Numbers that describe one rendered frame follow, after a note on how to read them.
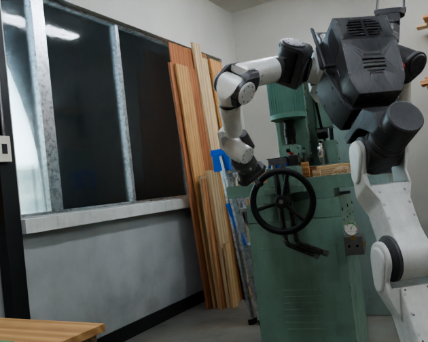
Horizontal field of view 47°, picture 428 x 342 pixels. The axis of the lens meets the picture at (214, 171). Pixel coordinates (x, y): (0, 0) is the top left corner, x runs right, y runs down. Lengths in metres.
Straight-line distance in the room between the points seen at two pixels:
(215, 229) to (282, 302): 1.46
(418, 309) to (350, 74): 0.75
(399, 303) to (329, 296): 0.74
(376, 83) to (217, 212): 2.28
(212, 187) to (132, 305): 1.05
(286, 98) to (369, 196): 0.90
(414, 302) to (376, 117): 0.57
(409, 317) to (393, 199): 0.36
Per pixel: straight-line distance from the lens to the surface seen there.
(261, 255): 2.37
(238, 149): 1.75
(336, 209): 2.28
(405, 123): 1.55
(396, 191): 1.68
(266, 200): 2.33
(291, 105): 2.41
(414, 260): 1.60
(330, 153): 2.59
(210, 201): 3.73
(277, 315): 2.41
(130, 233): 3.37
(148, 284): 3.52
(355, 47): 1.72
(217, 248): 3.76
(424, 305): 1.65
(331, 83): 1.74
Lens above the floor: 0.89
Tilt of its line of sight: 2 degrees up
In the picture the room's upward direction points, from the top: 6 degrees counter-clockwise
